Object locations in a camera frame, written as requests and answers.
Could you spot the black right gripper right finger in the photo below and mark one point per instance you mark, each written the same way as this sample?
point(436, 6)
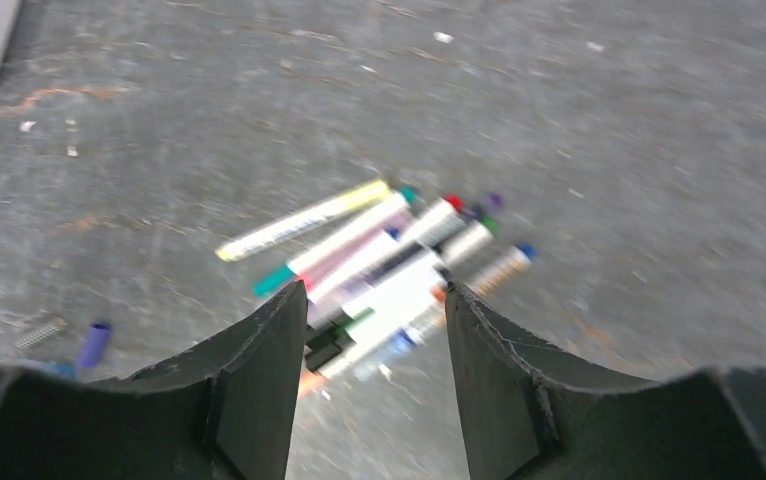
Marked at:
point(530, 410)

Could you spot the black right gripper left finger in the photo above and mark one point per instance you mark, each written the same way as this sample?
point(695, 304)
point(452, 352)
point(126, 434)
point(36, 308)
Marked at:
point(223, 409)

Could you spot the purple pen cap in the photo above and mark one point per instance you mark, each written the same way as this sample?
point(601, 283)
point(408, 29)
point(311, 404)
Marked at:
point(94, 345)

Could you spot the blue pen cap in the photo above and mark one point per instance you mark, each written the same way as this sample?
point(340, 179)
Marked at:
point(59, 370)

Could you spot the houndstooth pen cap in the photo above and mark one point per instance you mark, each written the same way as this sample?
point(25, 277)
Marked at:
point(41, 333)

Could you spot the white pen with teal cap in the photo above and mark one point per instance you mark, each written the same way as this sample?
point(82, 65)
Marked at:
point(369, 221)

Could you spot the pink pen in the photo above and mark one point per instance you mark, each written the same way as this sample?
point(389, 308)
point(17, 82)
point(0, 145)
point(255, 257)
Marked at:
point(358, 261)

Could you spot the blue capped pen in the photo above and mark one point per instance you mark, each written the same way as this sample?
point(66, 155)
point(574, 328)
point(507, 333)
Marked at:
point(514, 261)

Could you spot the green capped white pen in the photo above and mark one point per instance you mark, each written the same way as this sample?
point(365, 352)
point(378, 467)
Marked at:
point(475, 236)

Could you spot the red capped white pen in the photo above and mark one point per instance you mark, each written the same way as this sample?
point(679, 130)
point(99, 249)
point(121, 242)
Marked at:
point(440, 211)

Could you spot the white pen with yellow cap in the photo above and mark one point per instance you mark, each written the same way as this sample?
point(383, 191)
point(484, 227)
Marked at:
point(302, 221)

